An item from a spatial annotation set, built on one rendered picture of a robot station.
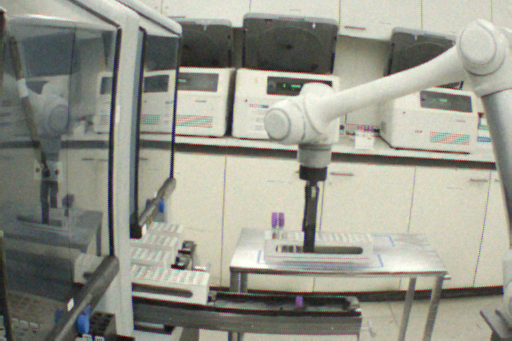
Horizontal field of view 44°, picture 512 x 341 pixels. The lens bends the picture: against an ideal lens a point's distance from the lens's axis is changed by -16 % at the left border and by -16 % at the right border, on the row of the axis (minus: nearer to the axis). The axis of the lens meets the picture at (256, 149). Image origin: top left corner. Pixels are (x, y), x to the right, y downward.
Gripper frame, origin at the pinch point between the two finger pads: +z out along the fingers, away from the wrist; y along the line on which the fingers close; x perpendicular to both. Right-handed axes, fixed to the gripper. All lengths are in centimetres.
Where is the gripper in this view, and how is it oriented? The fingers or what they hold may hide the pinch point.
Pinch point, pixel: (307, 239)
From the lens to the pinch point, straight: 199.3
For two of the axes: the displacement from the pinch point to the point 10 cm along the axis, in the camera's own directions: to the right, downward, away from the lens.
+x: -10.0, -0.6, 0.0
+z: -0.5, 9.9, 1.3
